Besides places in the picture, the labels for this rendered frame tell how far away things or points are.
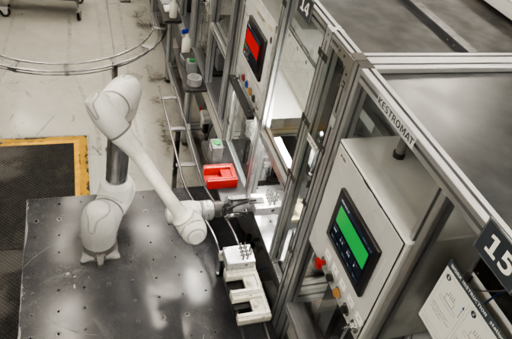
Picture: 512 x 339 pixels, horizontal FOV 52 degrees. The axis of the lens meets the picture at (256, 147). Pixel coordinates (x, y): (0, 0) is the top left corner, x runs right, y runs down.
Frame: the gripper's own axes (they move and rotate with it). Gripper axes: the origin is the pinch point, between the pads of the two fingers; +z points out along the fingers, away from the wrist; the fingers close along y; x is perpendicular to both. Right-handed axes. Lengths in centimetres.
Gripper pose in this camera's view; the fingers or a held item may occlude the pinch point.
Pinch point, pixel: (255, 204)
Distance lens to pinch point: 241.0
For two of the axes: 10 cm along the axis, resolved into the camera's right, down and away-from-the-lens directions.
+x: -2.7, -6.3, 7.3
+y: 1.3, -7.7, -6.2
